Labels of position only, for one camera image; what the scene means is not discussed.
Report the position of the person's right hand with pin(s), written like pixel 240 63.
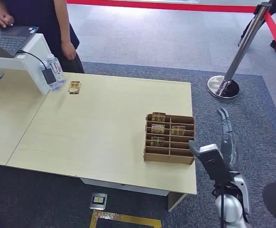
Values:
pixel 2 19

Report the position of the person's left hand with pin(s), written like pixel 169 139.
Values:
pixel 69 50

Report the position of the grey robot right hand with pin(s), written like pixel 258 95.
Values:
pixel 228 148

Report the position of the person's left forearm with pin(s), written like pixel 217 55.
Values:
pixel 61 22

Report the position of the brown cardboard card organizer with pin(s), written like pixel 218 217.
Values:
pixel 168 151

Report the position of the dark grey laptop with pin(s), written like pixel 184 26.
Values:
pixel 7 39

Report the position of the clear water bottle red label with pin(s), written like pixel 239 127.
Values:
pixel 56 67

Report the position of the black power adapter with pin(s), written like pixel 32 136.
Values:
pixel 48 76

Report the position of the white desk riser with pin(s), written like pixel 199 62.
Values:
pixel 30 61

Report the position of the chrome stanchion base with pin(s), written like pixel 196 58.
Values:
pixel 230 89

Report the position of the yellow floor tape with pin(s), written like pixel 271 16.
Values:
pixel 128 218

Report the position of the metal floor socket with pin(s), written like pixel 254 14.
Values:
pixel 98 201

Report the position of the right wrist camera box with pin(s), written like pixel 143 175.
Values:
pixel 212 160

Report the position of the chrome stanchion post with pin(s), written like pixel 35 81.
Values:
pixel 243 44

